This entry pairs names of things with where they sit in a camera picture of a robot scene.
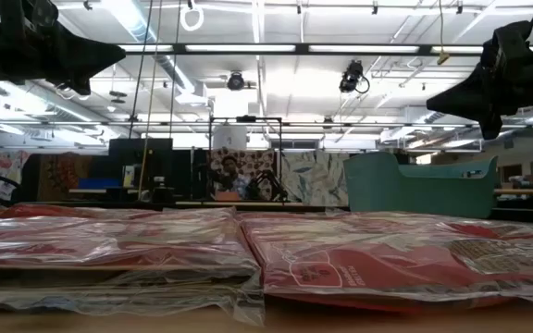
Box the brown circle patterned cloth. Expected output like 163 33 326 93
208 148 277 201

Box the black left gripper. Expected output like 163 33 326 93
0 0 127 96

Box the wooden workbench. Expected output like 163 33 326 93
492 187 533 196

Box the black metal frame stand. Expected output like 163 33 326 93
208 115 284 203

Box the blue box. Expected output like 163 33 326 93
77 178 122 190

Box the black hanging cable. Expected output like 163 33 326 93
128 0 155 140

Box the leaf patterned cloth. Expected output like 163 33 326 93
279 152 350 207

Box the person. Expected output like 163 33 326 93
213 154 254 201

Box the white cylinder tank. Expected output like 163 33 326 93
212 124 248 151

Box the white hanging ring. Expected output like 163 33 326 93
179 2 205 32

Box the black ceiling camera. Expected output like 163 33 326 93
339 59 370 94

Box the yellow hanging cable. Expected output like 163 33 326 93
436 0 452 66

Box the dark brown patterned cloth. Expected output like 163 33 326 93
38 153 94 201

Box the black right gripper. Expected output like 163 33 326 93
426 20 533 141

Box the tan hanging rope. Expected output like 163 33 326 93
137 0 164 201

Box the silver ventilation duct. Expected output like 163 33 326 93
104 0 212 105

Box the teal plastic basket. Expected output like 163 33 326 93
342 151 499 220

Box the black ceiling spotlight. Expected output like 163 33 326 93
227 70 246 92

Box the pink floral cloth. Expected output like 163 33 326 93
0 149 31 201

